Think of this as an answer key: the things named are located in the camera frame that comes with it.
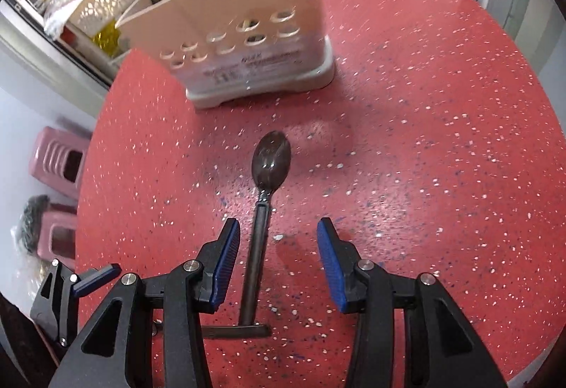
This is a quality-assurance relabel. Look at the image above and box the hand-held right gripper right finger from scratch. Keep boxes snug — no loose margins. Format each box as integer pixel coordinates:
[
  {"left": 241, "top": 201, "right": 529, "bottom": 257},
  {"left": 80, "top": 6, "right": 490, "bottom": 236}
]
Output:
[{"left": 317, "top": 218, "right": 509, "bottom": 388}]

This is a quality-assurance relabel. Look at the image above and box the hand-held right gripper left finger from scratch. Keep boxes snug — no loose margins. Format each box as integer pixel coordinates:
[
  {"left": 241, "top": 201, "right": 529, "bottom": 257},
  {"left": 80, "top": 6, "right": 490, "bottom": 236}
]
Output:
[{"left": 48, "top": 218, "right": 242, "bottom": 388}]

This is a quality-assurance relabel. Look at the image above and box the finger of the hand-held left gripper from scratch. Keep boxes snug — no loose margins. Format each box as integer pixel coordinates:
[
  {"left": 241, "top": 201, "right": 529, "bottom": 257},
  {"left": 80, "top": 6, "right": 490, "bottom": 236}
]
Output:
[{"left": 31, "top": 259, "right": 122, "bottom": 347}]

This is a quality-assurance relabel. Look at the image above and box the dark plastic spoon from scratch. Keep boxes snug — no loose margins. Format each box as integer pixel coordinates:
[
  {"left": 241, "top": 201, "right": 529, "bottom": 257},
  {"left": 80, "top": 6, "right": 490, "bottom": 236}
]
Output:
[
  {"left": 239, "top": 131, "right": 293, "bottom": 327},
  {"left": 201, "top": 323, "right": 272, "bottom": 340}
]

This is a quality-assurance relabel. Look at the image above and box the pink plastic stool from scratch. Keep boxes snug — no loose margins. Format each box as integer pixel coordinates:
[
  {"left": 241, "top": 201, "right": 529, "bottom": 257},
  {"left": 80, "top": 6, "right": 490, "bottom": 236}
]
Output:
[
  {"left": 29, "top": 126, "right": 92, "bottom": 199},
  {"left": 37, "top": 202, "right": 80, "bottom": 260}
]

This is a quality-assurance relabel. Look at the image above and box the grey fuzzy brush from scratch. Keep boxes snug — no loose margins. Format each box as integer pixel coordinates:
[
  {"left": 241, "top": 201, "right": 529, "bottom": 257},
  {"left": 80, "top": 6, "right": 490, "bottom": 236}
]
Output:
[{"left": 18, "top": 195, "right": 51, "bottom": 251}]

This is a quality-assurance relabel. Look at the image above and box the yellow packet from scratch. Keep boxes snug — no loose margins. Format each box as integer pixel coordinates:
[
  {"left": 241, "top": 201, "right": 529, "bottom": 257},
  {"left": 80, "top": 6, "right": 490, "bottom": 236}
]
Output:
[{"left": 92, "top": 23, "right": 122, "bottom": 57}]

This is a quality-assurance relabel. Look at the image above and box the crumpled white plastic bag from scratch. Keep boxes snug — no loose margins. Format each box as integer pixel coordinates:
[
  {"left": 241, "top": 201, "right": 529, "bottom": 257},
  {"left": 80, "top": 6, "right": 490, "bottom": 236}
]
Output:
[{"left": 44, "top": 0, "right": 104, "bottom": 37}]

